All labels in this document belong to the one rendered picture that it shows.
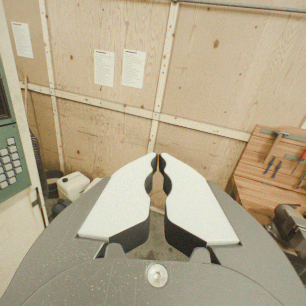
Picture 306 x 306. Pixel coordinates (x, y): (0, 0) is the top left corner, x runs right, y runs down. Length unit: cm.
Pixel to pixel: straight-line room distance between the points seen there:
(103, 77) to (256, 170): 170
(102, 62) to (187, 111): 93
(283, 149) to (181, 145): 85
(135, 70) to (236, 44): 83
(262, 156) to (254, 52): 82
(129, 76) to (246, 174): 143
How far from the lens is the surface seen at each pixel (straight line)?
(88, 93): 193
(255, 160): 168
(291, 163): 179
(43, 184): 122
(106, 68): 179
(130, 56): 168
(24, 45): 243
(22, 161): 94
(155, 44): 162
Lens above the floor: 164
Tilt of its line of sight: 27 degrees down
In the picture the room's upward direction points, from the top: 10 degrees clockwise
